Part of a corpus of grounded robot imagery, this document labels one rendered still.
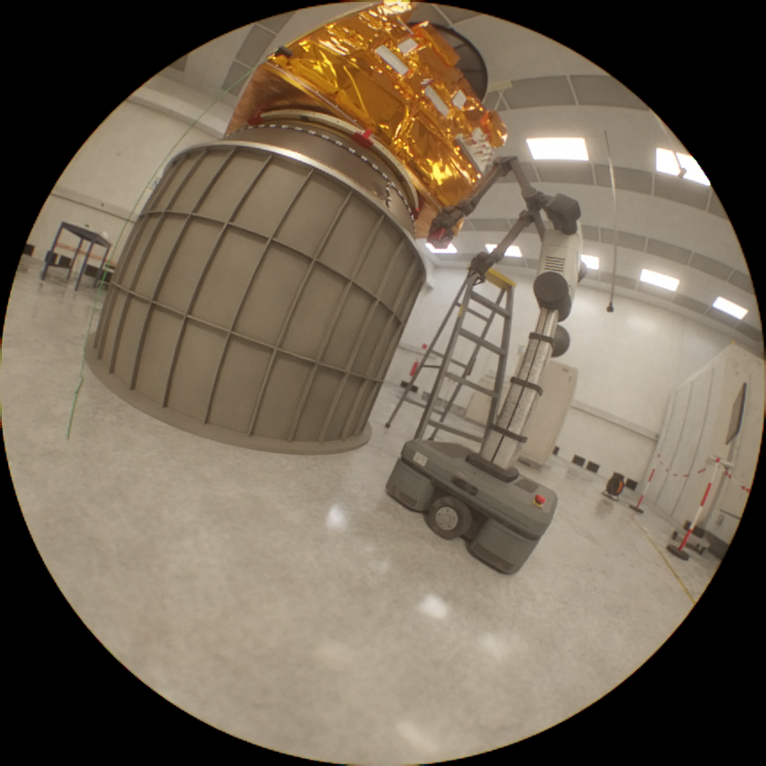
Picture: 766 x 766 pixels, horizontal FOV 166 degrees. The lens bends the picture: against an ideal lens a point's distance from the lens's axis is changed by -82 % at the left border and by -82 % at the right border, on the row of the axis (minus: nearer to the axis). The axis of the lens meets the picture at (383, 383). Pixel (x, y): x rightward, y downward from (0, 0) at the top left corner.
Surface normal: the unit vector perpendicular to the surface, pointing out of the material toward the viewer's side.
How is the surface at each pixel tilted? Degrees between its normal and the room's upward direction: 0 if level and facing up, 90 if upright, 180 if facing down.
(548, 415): 90
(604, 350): 90
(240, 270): 90
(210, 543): 0
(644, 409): 90
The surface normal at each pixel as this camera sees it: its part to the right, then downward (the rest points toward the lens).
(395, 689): 0.37, -0.93
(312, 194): 0.47, 0.24
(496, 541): -0.64, -0.22
